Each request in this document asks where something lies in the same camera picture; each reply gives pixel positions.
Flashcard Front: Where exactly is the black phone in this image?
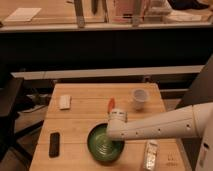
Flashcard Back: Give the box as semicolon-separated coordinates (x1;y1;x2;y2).
49;132;60;158

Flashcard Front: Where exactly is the orange carrot toy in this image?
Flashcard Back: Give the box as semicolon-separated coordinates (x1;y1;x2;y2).
107;98;115;113

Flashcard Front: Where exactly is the white sponge block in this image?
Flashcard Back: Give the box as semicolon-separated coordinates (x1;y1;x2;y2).
59;95;71;110

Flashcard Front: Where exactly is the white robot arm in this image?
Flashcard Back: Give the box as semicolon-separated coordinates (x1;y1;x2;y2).
107;102;213;171

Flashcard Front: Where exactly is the clear plastic bottle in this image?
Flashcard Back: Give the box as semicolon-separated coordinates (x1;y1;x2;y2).
143;140;158;171

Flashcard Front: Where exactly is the green ceramic bowl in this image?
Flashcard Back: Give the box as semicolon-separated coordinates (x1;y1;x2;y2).
87;123;125;164

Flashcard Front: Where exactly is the white paper sheet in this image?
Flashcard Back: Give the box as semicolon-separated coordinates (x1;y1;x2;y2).
3;7;41;22

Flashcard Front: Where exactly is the white paper cup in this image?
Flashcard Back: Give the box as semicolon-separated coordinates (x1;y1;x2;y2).
132;89;149;110

